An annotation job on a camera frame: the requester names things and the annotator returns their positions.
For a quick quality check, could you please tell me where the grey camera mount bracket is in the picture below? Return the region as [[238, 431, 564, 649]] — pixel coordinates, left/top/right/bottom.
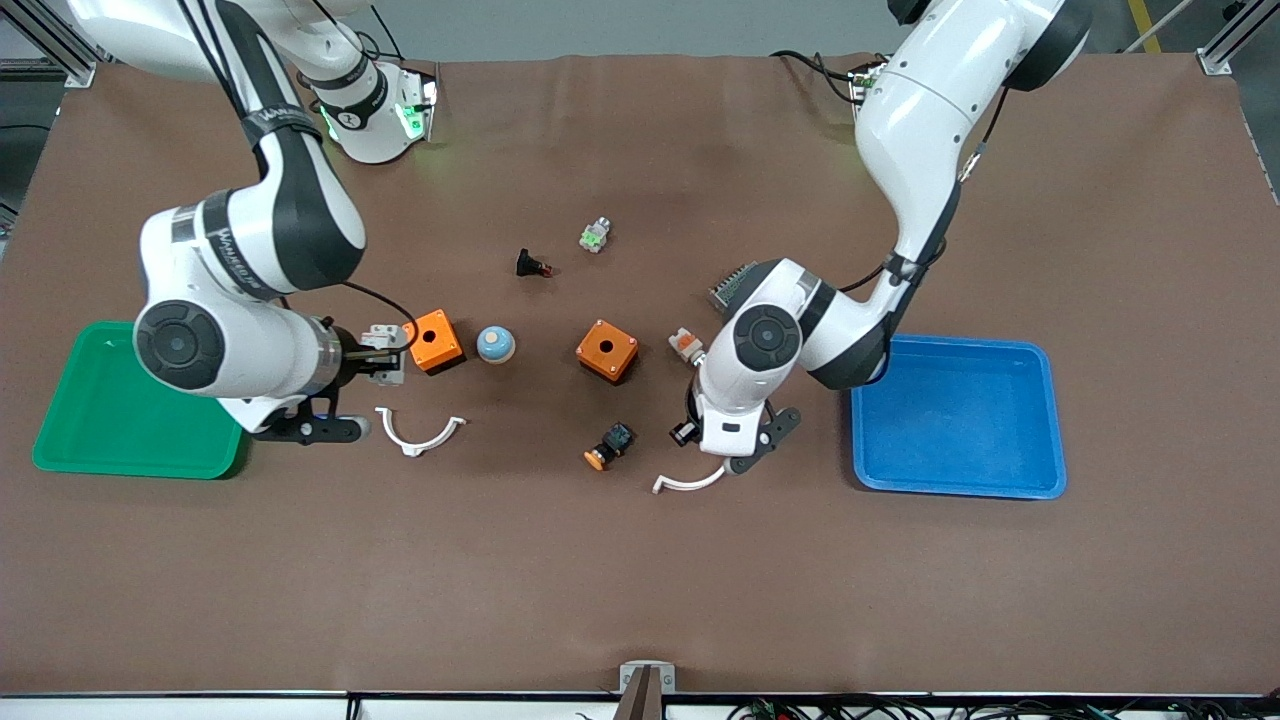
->
[[619, 660, 677, 720]]

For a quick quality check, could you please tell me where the blue plastic tray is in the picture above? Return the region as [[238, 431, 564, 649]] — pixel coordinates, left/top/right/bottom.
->
[[849, 332, 1068, 501]]

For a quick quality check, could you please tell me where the black right base cable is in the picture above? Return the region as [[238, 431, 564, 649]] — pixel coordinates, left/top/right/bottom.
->
[[335, 5, 407, 63]]

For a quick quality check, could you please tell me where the grey white circuit breaker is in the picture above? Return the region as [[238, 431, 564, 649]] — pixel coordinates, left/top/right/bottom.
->
[[362, 325, 407, 387]]

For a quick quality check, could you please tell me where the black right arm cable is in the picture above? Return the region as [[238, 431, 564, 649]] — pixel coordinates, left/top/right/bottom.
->
[[340, 281, 419, 346]]

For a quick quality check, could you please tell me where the orange button enclosure box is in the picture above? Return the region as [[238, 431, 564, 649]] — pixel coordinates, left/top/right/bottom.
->
[[575, 318, 641, 386], [404, 308, 467, 377]]

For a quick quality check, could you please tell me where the large white curved clip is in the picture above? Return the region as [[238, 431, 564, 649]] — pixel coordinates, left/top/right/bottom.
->
[[652, 462, 731, 496]]

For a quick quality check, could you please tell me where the black base cable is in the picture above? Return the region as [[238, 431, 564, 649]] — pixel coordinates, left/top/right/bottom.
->
[[770, 48, 873, 107], [335, 5, 407, 63]]

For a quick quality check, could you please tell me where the small white curved clip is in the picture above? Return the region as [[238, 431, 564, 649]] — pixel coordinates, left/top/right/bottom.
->
[[375, 405, 468, 459]]

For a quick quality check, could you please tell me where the aluminium frame profile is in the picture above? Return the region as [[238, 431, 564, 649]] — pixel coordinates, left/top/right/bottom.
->
[[1200, 0, 1280, 77], [0, 0, 101, 89]]

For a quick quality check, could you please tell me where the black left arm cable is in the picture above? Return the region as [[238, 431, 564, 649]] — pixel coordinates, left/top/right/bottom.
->
[[838, 88, 1009, 297]]

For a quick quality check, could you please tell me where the black left base cable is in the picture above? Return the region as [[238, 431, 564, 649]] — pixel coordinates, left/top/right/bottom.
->
[[770, 48, 873, 107]]

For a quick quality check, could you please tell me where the green plastic tray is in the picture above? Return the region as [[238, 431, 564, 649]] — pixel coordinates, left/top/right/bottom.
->
[[32, 320, 247, 481]]

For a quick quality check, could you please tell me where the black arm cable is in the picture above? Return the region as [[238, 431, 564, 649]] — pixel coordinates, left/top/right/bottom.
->
[[838, 88, 1009, 297], [340, 281, 419, 346]]

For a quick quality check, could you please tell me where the orange mushroom button switch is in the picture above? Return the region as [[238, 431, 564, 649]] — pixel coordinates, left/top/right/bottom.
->
[[583, 421, 636, 472]]

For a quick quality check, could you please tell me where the metal mesh power supply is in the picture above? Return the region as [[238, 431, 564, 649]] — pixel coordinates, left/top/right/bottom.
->
[[708, 261, 763, 317]]

